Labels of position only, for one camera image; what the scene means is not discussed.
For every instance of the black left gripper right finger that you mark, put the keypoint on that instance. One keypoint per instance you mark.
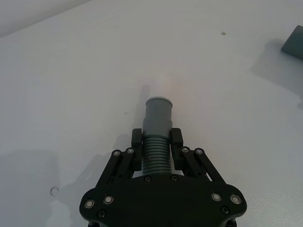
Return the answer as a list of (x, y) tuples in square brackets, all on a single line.
[(176, 142)]

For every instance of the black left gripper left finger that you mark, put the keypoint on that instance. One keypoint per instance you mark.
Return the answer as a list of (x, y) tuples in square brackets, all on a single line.
[(136, 151)]

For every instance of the grey threaded bottle stopper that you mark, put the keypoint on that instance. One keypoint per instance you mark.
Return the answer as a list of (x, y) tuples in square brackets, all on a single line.
[(156, 118)]

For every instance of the dark grey block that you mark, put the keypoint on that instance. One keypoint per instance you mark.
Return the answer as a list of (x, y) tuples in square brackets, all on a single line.
[(294, 42)]

